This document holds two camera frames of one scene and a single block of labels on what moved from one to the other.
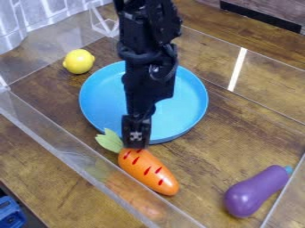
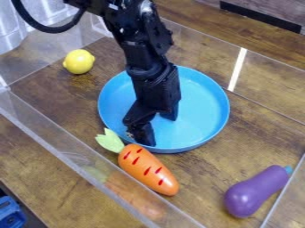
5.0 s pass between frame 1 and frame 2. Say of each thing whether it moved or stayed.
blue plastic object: stayed
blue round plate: moved
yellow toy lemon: stayed
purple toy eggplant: stayed
